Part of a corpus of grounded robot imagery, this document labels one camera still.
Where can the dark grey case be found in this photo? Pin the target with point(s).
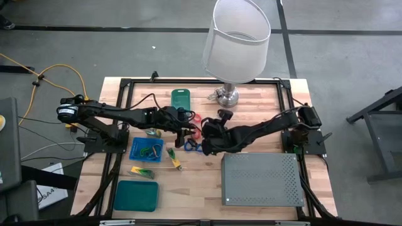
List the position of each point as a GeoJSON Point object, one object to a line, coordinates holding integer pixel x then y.
{"type": "Point", "coordinates": [19, 201]}

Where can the mint green plastic bin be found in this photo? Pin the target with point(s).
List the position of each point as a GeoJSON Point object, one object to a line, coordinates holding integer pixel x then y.
{"type": "Point", "coordinates": [181, 99]}

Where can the black metal table frame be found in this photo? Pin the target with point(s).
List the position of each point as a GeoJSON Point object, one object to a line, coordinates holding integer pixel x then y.
{"type": "Point", "coordinates": [204, 81]}

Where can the green rubber band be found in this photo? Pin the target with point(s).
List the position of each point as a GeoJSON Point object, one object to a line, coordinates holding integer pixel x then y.
{"type": "Point", "coordinates": [145, 150]}

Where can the yellow round object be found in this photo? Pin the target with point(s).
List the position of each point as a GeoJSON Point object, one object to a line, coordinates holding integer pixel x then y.
{"type": "Point", "coordinates": [2, 123]}

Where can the grey perforated metal riser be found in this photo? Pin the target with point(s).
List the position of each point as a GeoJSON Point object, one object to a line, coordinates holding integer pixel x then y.
{"type": "Point", "coordinates": [260, 179]}

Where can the black frame bracket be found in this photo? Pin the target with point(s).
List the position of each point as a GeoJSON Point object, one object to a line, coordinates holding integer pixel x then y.
{"type": "Point", "coordinates": [154, 76]}

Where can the white cardboard box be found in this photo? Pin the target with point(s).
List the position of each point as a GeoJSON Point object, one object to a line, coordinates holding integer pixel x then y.
{"type": "Point", "coordinates": [53, 194]}

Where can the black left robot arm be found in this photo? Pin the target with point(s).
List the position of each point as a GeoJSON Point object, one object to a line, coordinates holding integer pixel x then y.
{"type": "Point", "coordinates": [103, 110]}

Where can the silver table lamp white shade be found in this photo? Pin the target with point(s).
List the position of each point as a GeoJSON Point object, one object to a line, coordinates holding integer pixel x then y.
{"type": "Point", "coordinates": [235, 47]}

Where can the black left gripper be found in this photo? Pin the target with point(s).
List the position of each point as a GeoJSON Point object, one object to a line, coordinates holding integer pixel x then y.
{"type": "Point", "coordinates": [176, 119]}

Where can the dark green plastic tray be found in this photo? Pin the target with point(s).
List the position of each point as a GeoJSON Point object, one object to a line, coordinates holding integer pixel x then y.
{"type": "Point", "coordinates": [135, 196]}

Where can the person's shoe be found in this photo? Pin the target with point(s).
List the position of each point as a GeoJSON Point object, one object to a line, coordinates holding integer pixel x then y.
{"type": "Point", "coordinates": [6, 22]}

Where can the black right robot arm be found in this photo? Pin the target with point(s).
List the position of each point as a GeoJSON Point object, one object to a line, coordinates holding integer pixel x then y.
{"type": "Point", "coordinates": [267, 128]}

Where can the blue coil wristband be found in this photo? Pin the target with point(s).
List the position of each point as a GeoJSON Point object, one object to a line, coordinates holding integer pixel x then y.
{"type": "Point", "coordinates": [186, 147]}
{"type": "Point", "coordinates": [198, 150]}

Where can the orange rubber band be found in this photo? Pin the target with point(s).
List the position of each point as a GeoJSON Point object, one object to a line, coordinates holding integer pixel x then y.
{"type": "Point", "coordinates": [158, 150]}

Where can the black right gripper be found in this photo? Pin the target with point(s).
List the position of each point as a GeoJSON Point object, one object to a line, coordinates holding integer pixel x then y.
{"type": "Point", "coordinates": [213, 135]}

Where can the grey cabinet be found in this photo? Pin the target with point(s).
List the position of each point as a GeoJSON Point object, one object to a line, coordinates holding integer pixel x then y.
{"type": "Point", "coordinates": [9, 141]}

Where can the dark teal tray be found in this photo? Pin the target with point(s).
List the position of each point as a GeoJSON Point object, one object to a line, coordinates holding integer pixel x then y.
{"type": "Point", "coordinates": [147, 158]}

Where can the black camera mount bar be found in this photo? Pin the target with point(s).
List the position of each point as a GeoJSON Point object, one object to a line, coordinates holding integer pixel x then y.
{"type": "Point", "coordinates": [204, 223]}

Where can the grey metal stand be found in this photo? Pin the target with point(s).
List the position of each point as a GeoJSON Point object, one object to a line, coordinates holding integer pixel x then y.
{"type": "Point", "coordinates": [383, 132]}

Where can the green yellow crayon box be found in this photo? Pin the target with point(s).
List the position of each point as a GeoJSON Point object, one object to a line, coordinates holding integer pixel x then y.
{"type": "Point", "coordinates": [141, 172]}
{"type": "Point", "coordinates": [154, 133]}
{"type": "Point", "coordinates": [174, 160]}

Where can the blue plastic basket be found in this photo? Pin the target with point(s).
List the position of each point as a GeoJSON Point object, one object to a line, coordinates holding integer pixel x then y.
{"type": "Point", "coordinates": [134, 147]}

